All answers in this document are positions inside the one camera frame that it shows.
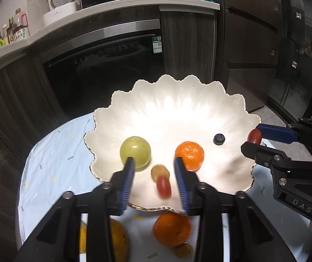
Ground yellow mango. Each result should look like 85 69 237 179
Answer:
110 218 129 262

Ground white rice cooker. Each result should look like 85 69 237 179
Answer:
43 0 81 27

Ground orange tangerine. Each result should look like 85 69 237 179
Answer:
175 141 205 172
153 212 192 247

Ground yellow grapefruit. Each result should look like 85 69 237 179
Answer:
80 222 87 254

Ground small brown round fruit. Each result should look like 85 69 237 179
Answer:
172 243 194 258

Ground light blue patterned tablecloth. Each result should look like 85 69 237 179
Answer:
17 113 312 262

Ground white scalloped bowl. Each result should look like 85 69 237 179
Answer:
84 74 262 215

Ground red grape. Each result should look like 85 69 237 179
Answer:
247 129 262 145
156 176 172 198

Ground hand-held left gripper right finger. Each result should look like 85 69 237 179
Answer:
173 157 298 262

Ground dark tall refrigerator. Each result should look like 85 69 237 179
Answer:
216 0 312 121

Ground narrow dark wood cabinet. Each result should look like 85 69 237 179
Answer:
160 5 217 77

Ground large soy sauce bottle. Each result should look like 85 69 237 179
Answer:
7 8 30 43

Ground small tan fruit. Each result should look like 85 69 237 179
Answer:
151 164 170 182

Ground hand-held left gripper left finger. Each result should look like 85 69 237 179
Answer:
14 157 136 262

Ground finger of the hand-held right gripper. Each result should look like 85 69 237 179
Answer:
240 141 312 171
255 117 312 162

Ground green round fruit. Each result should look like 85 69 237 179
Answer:
120 136 152 170

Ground black built-in oven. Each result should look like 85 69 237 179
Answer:
37 19 165 121

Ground dark wood lower cabinets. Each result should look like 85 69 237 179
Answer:
0 52 66 262

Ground white kitchen countertop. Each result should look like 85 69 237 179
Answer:
0 0 220 84

